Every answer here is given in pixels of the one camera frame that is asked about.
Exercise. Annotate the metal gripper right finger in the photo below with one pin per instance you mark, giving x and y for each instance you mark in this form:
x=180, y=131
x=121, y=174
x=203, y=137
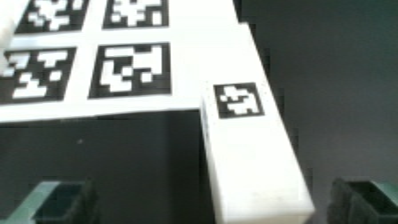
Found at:
x=363, y=202

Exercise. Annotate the white desk leg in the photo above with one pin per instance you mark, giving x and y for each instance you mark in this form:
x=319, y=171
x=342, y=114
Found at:
x=258, y=186

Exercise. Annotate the fiducial marker sheet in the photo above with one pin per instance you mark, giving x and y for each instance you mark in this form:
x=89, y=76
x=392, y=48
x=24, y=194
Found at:
x=100, y=55

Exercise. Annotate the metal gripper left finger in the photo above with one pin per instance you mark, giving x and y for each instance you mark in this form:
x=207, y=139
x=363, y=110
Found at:
x=61, y=203

